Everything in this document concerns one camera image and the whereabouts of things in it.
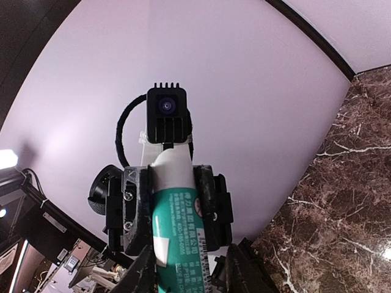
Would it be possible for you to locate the left black frame post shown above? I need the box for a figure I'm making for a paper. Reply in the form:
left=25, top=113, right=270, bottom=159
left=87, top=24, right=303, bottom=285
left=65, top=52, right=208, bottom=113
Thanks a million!
left=265, top=0, right=356, bottom=82

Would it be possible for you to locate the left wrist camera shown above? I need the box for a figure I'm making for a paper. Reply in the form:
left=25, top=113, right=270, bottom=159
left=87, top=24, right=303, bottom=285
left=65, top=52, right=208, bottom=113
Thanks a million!
left=139, top=82, right=194, bottom=165

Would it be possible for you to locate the green glue stick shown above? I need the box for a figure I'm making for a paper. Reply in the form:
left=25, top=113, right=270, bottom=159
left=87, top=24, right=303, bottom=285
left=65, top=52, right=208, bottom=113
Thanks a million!
left=152, top=148, right=212, bottom=293

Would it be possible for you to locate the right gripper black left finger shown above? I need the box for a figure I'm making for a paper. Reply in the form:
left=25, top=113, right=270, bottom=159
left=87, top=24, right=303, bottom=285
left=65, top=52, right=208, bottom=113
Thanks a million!
left=112, top=245, right=156, bottom=293

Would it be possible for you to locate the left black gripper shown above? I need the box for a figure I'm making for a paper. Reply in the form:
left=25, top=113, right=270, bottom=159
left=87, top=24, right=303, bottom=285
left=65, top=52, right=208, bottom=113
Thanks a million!
left=105, top=165, right=233, bottom=256

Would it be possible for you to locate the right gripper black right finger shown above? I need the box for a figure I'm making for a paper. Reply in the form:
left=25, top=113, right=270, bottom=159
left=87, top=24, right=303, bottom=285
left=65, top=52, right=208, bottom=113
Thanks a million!
left=225, top=244, right=279, bottom=293

